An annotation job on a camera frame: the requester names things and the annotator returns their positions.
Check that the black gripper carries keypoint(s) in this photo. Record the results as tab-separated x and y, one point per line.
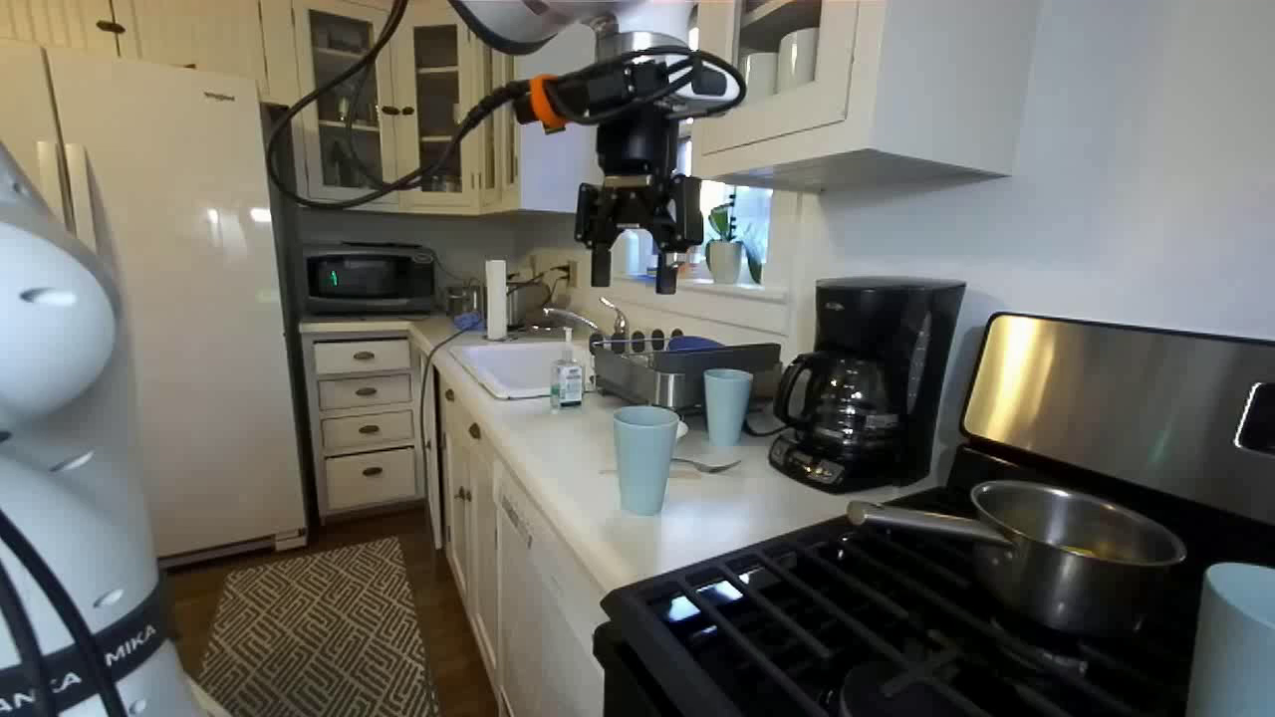
639	146

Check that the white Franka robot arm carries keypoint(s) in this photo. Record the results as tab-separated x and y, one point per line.
52	332

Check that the clear hand soap bottle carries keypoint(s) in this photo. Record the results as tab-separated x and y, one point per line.
566	385

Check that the white pot with plant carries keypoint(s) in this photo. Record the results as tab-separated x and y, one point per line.
727	251

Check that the chrome faucet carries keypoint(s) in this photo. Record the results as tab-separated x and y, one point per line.
578	319

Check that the grey dish rack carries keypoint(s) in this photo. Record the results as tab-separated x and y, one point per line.
664	381

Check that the white paper towel roll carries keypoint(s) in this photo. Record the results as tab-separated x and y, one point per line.
496	301

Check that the silver toaster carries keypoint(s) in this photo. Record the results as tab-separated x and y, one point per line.
464	301

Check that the small white mug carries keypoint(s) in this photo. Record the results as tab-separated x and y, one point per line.
757	72

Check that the blue cloth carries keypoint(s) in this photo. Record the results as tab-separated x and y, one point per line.
469	319

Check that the light blue plastic cup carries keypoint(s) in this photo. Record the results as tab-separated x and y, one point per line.
727	402
642	461
1237	644

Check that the large white mug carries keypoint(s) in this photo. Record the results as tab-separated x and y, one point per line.
800	61

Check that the black toaster oven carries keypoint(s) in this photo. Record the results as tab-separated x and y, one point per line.
368	275

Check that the black coffee maker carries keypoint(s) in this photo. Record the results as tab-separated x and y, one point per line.
863	385

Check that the white base cabinet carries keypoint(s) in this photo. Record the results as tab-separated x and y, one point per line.
464	502

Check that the white drawer unit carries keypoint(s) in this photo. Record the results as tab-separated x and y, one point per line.
363	422

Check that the white dishwasher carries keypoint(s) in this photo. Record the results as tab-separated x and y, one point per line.
543	612

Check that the black and steel stove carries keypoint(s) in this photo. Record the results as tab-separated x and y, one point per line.
822	623

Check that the white refrigerator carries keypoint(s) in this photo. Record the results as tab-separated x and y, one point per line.
185	332

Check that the patterned grey rug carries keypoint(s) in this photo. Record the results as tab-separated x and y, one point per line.
322	639

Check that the white cabinet above refrigerator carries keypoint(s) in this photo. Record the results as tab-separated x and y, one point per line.
120	25

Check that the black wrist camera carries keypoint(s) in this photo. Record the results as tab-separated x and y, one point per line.
623	93

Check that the white glass door wall cabinet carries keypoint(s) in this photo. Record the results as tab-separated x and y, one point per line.
401	146

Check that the white wall cabinet with mugs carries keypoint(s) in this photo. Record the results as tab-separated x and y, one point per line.
917	93

